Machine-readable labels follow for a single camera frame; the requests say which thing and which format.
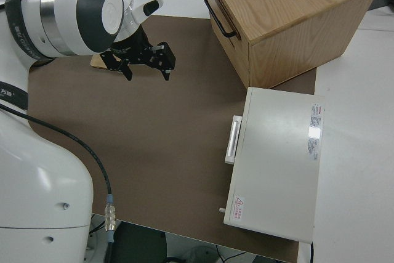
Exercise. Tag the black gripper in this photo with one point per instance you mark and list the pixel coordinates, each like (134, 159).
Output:
(154, 55)

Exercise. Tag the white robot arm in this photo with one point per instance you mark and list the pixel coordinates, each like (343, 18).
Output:
(30, 183)

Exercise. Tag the brown table mat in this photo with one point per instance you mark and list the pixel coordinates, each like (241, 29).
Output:
(154, 121)

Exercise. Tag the small wooden block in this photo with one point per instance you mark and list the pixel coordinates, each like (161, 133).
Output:
(96, 61)

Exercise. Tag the wooden drawer cabinet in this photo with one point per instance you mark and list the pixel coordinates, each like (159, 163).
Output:
(292, 13)

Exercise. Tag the white toaster oven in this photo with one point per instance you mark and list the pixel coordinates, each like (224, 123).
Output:
(277, 167)

